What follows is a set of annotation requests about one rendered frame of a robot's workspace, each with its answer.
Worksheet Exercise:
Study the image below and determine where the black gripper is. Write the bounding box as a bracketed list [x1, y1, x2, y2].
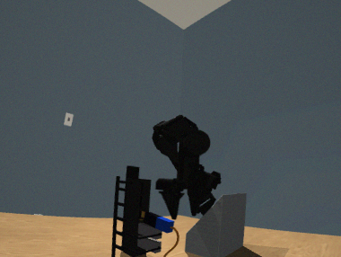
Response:
[156, 159, 212, 220]

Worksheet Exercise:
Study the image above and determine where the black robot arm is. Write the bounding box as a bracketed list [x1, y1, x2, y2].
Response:
[152, 115, 222, 215]

